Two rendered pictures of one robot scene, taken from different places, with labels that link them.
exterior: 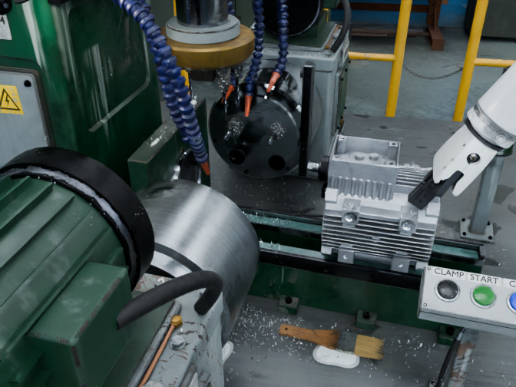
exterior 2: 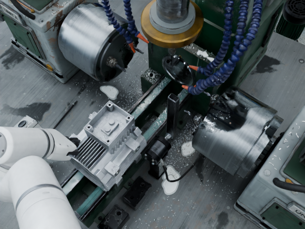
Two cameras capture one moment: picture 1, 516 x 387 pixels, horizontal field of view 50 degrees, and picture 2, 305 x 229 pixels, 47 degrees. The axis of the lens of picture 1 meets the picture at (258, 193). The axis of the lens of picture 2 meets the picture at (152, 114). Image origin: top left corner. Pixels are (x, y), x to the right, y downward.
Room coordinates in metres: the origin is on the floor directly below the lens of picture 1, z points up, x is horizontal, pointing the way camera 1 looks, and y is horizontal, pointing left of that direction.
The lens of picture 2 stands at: (1.21, -0.58, 2.08)
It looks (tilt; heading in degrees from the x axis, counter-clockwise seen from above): 62 degrees down; 115
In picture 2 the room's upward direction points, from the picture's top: 2 degrees counter-clockwise
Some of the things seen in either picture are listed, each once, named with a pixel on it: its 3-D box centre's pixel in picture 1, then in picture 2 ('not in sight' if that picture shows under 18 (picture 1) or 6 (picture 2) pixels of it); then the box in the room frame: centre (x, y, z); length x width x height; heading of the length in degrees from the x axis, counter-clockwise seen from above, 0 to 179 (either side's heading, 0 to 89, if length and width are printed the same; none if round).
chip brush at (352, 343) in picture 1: (331, 339); not in sight; (0.75, -0.14, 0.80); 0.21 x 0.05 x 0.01; 75
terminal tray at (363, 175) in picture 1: (363, 167); (110, 127); (0.89, -0.20, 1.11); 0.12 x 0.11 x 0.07; 75
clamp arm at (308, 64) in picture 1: (306, 121); (171, 119); (1.06, -0.10, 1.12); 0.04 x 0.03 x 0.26; 74
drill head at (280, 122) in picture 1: (270, 113); (243, 136); (1.28, -0.03, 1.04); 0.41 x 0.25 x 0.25; 164
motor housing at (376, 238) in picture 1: (379, 212); (105, 149); (0.88, -0.24, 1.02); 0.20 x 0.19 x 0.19; 75
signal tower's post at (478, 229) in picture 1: (495, 157); not in sight; (1.11, -0.54, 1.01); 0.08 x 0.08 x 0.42; 74
